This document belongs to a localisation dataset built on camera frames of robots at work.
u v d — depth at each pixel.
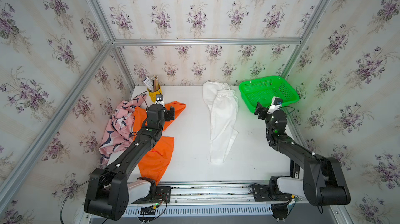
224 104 1.04
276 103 0.72
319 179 0.40
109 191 0.40
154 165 0.81
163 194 0.73
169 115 0.75
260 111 0.78
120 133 0.89
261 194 0.73
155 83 1.04
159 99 0.71
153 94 1.08
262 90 1.18
